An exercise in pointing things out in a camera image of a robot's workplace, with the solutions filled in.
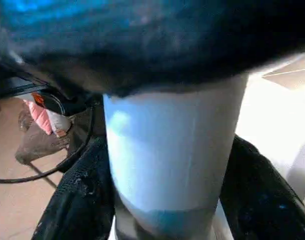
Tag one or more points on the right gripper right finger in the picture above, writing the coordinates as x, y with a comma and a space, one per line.
262, 200

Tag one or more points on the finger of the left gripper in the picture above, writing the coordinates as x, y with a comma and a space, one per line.
155, 45

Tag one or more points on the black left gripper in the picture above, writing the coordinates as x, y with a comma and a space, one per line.
55, 102

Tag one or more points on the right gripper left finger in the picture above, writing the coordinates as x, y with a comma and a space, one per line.
80, 200

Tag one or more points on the white plastic table top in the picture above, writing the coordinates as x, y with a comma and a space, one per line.
272, 112

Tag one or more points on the white plastic table leg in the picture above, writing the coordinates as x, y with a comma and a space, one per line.
172, 150

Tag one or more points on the pink quilted object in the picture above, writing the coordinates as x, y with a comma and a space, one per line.
40, 115

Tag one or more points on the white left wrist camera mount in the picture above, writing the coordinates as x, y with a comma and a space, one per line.
58, 122

